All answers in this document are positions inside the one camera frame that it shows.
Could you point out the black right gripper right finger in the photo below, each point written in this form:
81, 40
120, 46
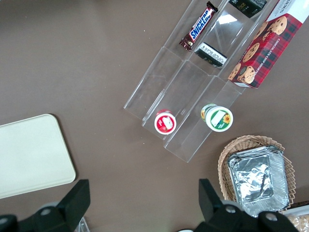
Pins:
212, 207

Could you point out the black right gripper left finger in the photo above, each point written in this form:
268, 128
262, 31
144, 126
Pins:
72, 205

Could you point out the light wicker basket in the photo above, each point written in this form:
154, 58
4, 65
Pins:
223, 169

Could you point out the aluminium foil tray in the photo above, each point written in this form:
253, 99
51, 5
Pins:
256, 178

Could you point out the beige rectangular tray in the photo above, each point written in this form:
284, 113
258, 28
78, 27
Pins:
31, 154

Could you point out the white plastic snack bin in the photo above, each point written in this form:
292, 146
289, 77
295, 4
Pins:
287, 212

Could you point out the green lid snack cup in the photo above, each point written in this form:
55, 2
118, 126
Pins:
218, 119

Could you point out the beige cracker snack bags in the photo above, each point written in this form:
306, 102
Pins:
300, 223

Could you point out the red lid snack cup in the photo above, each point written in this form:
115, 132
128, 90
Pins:
165, 123

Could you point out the clear acrylic stepped stand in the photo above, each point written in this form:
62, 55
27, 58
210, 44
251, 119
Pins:
173, 82

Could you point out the small black chocolate box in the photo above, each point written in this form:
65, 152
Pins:
211, 56
248, 7

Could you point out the red tartan cookie box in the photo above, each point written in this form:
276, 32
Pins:
270, 48

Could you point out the Snickers chocolate bar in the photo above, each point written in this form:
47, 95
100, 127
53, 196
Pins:
199, 29

